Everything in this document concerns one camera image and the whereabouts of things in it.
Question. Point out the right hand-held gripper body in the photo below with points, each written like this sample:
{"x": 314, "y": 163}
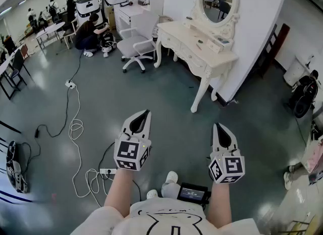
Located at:
{"x": 234, "y": 165}

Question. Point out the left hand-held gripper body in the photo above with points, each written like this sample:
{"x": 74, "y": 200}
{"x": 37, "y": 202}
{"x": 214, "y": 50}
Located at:
{"x": 126, "y": 150}

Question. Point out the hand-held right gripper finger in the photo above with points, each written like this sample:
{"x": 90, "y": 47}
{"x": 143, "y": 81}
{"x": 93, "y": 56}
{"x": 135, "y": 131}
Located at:
{"x": 234, "y": 144}
{"x": 214, "y": 143}

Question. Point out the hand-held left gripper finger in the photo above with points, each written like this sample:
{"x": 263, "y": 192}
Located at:
{"x": 127, "y": 125}
{"x": 147, "y": 128}

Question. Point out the pink pen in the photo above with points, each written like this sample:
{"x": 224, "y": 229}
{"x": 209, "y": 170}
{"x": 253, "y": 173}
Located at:
{"x": 198, "y": 46}

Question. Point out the white vanity dressing table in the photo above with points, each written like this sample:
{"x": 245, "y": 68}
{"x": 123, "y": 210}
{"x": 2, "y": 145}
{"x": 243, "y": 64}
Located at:
{"x": 176, "y": 30}

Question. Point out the person's left forearm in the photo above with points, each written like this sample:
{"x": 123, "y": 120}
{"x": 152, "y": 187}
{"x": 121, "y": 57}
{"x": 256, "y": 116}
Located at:
{"x": 118, "y": 193}

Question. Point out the person's right forearm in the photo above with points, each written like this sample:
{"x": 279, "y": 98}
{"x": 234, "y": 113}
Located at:
{"x": 219, "y": 208}

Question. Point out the white power strip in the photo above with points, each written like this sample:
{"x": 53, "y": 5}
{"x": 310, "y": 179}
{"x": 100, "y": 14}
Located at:
{"x": 108, "y": 171}
{"x": 70, "y": 84}

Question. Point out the person's left white shoe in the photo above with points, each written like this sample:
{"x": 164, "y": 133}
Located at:
{"x": 152, "y": 194}

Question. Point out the person's white shoe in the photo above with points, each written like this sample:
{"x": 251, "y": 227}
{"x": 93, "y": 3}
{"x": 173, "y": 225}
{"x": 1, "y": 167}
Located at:
{"x": 171, "y": 177}
{"x": 152, "y": 194}

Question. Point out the black display device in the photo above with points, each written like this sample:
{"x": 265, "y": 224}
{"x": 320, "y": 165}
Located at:
{"x": 191, "y": 193}

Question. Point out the person's right white shoe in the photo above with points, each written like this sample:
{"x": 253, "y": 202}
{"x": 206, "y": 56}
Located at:
{"x": 171, "y": 177}

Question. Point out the person's grey trousers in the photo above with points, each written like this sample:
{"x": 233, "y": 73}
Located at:
{"x": 170, "y": 191}

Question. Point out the person's white printed T-shirt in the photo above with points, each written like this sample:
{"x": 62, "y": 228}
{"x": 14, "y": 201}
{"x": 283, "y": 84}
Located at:
{"x": 164, "y": 218}

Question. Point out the white grey office chair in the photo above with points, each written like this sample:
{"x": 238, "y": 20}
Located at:
{"x": 133, "y": 44}

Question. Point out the black white backpack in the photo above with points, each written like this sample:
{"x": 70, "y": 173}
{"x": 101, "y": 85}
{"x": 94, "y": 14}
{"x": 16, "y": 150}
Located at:
{"x": 108, "y": 40}

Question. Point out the black power adapter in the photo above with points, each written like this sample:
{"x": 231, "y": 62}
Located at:
{"x": 37, "y": 133}

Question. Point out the white round cabinet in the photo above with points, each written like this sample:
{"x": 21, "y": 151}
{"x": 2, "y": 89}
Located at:
{"x": 292, "y": 71}

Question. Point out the blue facial mask packet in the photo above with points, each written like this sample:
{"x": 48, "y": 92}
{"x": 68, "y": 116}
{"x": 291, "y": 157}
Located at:
{"x": 224, "y": 42}

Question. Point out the white printed packet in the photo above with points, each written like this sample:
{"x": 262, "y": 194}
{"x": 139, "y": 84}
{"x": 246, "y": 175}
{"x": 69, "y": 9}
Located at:
{"x": 219, "y": 37}

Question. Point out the white desk cabinet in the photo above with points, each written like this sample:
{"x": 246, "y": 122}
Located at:
{"x": 131, "y": 16}

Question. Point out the black patterned equipment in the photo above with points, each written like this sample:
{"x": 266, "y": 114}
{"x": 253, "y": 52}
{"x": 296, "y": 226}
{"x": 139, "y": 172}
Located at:
{"x": 15, "y": 170}

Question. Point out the black hair dryer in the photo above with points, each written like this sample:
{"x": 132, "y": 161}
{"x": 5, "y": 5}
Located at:
{"x": 127, "y": 4}

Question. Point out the white oval table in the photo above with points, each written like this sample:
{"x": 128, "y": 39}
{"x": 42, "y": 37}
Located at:
{"x": 50, "y": 28}

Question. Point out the tissue box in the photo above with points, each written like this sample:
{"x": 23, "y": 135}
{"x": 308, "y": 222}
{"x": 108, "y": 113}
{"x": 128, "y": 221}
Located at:
{"x": 143, "y": 2}

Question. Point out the black metal chair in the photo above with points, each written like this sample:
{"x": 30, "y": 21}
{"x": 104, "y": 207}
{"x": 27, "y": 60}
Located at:
{"x": 17, "y": 62}

